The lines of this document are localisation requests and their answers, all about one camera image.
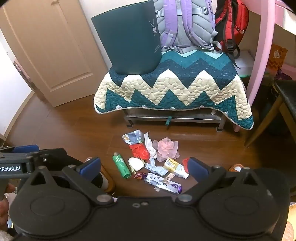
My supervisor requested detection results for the orange paper bag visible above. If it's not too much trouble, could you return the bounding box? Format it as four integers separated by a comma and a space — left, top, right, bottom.
267, 44, 288, 72

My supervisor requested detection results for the pink mesh bow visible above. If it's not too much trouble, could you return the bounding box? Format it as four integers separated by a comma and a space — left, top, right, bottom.
152, 137, 180, 162

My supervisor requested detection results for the green bottle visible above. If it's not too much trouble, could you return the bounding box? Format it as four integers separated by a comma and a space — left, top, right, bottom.
112, 152, 132, 179

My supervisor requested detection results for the latte coffee stick packet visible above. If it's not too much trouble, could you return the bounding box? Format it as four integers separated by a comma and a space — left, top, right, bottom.
165, 173, 175, 180

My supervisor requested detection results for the yellow white tube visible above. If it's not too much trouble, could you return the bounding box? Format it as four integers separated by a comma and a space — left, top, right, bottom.
163, 158, 189, 179

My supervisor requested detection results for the zigzag quilted blanket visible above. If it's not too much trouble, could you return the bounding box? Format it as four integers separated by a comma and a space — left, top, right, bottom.
93, 50, 254, 130

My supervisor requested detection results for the white foam fruit net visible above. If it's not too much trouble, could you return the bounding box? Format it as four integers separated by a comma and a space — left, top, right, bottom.
128, 157, 145, 172

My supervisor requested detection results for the red black backpack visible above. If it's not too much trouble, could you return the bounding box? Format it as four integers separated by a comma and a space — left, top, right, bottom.
214, 0, 249, 65

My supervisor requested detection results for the dark green bin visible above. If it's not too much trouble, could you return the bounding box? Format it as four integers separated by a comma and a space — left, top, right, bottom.
91, 1, 162, 75

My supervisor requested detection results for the person left hand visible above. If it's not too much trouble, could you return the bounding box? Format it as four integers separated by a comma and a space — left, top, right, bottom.
0, 183, 15, 232

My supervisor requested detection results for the purple white snack package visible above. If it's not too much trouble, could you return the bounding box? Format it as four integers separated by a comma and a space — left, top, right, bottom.
144, 173, 182, 195

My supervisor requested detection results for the left orange slipper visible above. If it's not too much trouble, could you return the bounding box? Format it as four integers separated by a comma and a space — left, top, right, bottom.
85, 163, 115, 194

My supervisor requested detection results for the dark red candy wrapper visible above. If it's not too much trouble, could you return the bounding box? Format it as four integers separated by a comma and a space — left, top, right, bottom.
134, 172, 147, 180

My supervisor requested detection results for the red net mesh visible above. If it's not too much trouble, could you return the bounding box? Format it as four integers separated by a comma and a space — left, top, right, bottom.
129, 143, 150, 161

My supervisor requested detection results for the light blue paper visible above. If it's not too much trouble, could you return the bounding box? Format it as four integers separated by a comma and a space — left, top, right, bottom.
145, 158, 168, 176

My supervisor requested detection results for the purple grey backpack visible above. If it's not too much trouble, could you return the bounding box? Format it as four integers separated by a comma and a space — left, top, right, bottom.
154, 0, 222, 54

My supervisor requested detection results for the silver blue wrapper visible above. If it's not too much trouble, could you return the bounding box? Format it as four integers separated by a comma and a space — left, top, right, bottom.
122, 130, 144, 145

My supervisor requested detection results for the right orange slipper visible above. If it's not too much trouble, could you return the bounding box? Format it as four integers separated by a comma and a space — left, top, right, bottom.
228, 164, 244, 172

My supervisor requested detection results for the red wrapper piece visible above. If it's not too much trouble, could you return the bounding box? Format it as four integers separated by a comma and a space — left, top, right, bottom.
182, 158, 190, 174

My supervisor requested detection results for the wooden door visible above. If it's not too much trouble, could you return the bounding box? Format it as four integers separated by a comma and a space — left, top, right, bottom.
1, 1, 107, 106

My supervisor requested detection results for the metal bench frame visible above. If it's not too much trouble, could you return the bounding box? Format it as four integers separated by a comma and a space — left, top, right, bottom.
123, 108, 227, 132

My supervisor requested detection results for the wooden chair black seat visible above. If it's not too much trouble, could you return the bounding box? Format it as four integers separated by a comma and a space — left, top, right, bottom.
244, 80, 295, 147

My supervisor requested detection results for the orange slipper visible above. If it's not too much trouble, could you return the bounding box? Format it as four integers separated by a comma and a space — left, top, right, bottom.
228, 164, 244, 172
85, 163, 115, 194

